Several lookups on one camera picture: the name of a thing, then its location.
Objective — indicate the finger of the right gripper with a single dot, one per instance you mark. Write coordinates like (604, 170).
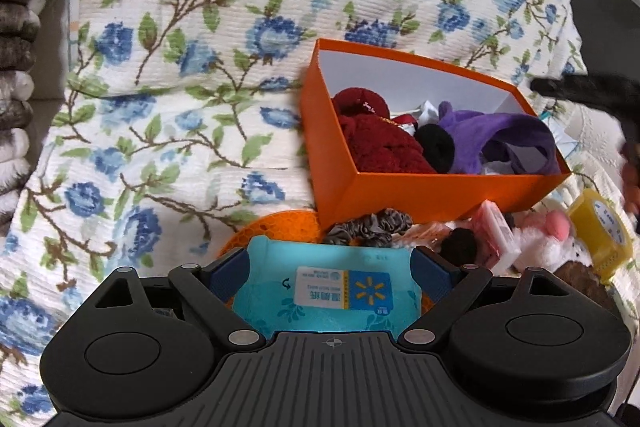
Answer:
(615, 95)

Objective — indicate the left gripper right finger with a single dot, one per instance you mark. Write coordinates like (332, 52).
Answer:
(452, 290)

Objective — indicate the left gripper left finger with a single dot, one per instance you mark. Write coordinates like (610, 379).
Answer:
(206, 291)

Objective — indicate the pink tissue pack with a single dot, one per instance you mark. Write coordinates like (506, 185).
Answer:
(497, 248)

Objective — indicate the teal wet wipes pack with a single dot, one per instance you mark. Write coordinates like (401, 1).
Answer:
(299, 287)

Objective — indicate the grey sparkly scrunchie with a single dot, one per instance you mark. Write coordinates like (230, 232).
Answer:
(372, 230)

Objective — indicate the orange honeycomb mat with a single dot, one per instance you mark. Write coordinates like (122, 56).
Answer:
(301, 226)

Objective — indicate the black pompom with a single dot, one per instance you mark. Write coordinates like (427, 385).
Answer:
(438, 147)

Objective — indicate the purple plush cloth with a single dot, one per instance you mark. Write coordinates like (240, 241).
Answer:
(480, 137)

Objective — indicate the red knitted plush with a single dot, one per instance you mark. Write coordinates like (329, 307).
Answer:
(376, 143)

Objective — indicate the white pink plush toy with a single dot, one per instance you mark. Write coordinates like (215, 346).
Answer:
(547, 241)

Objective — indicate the person's hand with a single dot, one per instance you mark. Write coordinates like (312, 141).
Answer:
(630, 182)

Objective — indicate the white embossed armrest cover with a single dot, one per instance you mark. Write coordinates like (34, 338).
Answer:
(598, 163)

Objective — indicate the teal edged mask packet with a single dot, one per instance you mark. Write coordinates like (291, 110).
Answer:
(566, 145)

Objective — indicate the upper yellow tape roll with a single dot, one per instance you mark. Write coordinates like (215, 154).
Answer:
(600, 228)

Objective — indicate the orange cardboard box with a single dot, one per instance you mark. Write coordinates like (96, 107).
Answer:
(404, 80)

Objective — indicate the floral sofa cover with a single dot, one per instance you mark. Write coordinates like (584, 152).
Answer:
(180, 124)

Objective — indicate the striped fuzzy pillow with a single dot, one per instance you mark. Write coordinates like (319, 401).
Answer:
(20, 23)

